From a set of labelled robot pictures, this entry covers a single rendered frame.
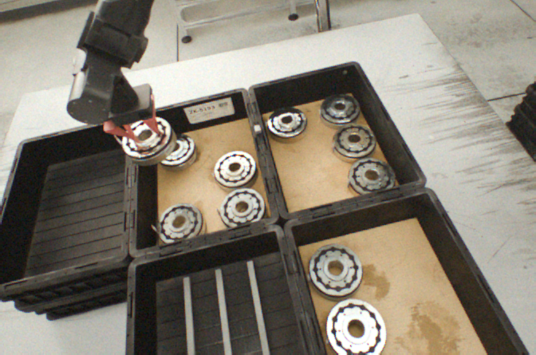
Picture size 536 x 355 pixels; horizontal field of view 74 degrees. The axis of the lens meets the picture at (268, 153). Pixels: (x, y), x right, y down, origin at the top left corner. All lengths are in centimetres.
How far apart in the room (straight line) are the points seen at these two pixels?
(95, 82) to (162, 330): 48
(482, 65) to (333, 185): 185
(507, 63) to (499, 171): 157
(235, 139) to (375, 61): 63
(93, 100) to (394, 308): 62
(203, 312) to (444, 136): 81
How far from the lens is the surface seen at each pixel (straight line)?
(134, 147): 76
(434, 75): 133
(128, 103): 67
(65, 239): 98
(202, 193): 88
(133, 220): 79
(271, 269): 77
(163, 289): 81
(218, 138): 97
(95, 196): 100
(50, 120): 151
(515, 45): 279
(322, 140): 92
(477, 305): 74
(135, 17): 54
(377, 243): 79
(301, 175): 86
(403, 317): 75
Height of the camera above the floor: 155
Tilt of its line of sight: 53 degrees down
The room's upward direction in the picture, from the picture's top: 12 degrees counter-clockwise
